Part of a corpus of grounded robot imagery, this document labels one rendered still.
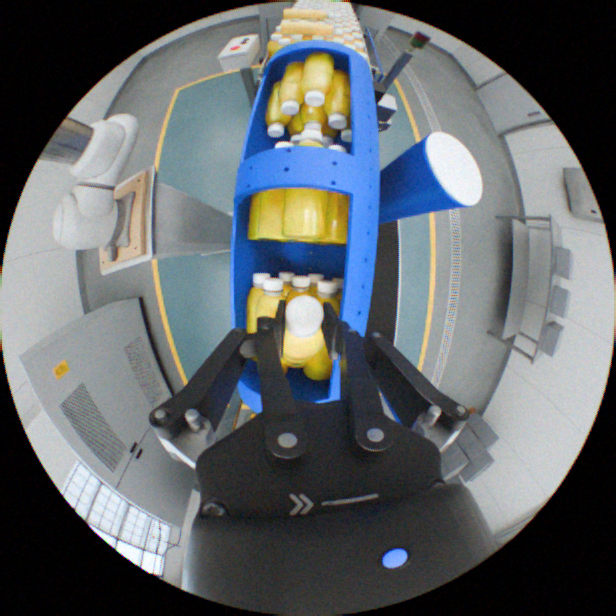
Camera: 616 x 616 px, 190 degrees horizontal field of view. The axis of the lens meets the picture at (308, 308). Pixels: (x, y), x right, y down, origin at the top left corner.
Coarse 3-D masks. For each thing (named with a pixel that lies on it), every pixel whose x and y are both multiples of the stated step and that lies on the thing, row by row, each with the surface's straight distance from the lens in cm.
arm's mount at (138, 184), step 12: (132, 180) 78; (144, 180) 73; (120, 192) 82; (144, 192) 71; (144, 204) 70; (132, 216) 71; (144, 216) 69; (132, 228) 70; (144, 228) 68; (132, 240) 69; (144, 240) 68; (120, 252) 75; (132, 252) 69; (144, 252) 67; (108, 264) 82
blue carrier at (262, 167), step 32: (352, 64) 53; (256, 96) 56; (352, 96) 42; (256, 128) 54; (352, 128) 36; (256, 160) 33; (288, 160) 30; (320, 160) 29; (352, 160) 32; (256, 192) 33; (352, 192) 30; (352, 224) 29; (256, 256) 49; (288, 256) 53; (320, 256) 53; (352, 256) 29; (352, 288) 30; (352, 320) 32; (256, 384) 49; (320, 384) 50
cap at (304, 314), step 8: (304, 296) 21; (288, 304) 20; (296, 304) 20; (304, 304) 20; (312, 304) 21; (320, 304) 21; (288, 312) 20; (296, 312) 20; (304, 312) 20; (312, 312) 20; (320, 312) 20; (288, 320) 20; (296, 320) 20; (304, 320) 20; (312, 320) 20; (320, 320) 20; (296, 328) 20; (304, 328) 20; (312, 328) 20
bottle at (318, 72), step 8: (312, 56) 59; (320, 56) 59; (328, 56) 60; (304, 64) 58; (312, 64) 55; (320, 64) 55; (328, 64) 56; (304, 72) 53; (312, 72) 51; (320, 72) 51; (328, 72) 53; (304, 80) 50; (312, 80) 49; (320, 80) 49; (328, 80) 50; (304, 88) 49; (312, 88) 48; (320, 88) 48; (328, 88) 50
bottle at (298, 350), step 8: (288, 328) 22; (320, 328) 23; (288, 336) 23; (296, 336) 22; (304, 336) 22; (312, 336) 23; (320, 336) 23; (288, 344) 23; (296, 344) 23; (304, 344) 23; (312, 344) 23; (320, 344) 25; (288, 352) 25; (296, 352) 24; (304, 352) 24; (312, 352) 25; (288, 360) 31; (296, 360) 29; (304, 360) 30
